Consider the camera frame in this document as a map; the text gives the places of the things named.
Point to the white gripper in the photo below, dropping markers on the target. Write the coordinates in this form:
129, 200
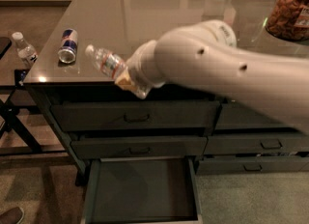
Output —
136, 64

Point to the clear plastic water bottle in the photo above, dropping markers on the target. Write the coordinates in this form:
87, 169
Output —
112, 65

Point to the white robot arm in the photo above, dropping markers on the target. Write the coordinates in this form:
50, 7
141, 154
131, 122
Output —
205, 57

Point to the dark grey cabinet counter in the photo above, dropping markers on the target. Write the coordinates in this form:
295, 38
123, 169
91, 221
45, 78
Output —
122, 25

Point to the top left drawer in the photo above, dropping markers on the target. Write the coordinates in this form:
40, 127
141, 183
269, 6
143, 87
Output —
135, 115

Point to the middle left drawer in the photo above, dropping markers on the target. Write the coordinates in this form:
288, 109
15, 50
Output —
139, 146

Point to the water bottle on side table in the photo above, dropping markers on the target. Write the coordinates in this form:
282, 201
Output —
25, 51

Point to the open bottom left drawer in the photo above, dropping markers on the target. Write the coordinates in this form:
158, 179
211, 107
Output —
142, 191

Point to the middle right drawer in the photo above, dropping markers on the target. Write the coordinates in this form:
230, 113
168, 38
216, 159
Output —
257, 143

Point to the bottom right drawer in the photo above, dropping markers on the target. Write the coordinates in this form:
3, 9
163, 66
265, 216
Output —
251, 165

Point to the blue silver energy drink can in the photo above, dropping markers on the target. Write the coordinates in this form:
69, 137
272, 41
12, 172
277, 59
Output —
68, 48

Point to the black side table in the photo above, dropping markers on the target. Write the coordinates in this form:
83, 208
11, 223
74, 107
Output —
18, 98

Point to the dark shoe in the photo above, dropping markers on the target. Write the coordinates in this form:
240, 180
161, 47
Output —
12, 216

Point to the clear snack jar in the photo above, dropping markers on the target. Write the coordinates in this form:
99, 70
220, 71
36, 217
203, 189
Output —
289, 20

